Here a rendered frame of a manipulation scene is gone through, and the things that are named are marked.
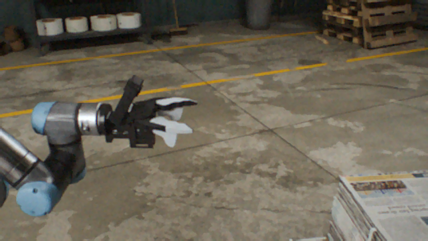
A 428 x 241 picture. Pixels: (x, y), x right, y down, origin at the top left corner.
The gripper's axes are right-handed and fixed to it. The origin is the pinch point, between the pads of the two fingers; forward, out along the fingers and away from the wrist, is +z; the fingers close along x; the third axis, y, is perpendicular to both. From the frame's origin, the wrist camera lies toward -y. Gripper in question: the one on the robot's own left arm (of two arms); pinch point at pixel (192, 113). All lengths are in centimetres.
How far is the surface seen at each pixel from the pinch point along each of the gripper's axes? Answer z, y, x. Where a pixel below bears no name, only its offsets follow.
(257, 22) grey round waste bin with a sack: 65, 198, -645
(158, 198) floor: -36, 141, -117
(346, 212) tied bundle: 35.8, 22.2, 6.5
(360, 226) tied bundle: 37.0, 20.1, 12.7
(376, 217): 38.5, 14.9, 14.9
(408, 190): 49, 16, 5
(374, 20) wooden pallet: 239, 152, -530
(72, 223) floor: -85, 137, -88
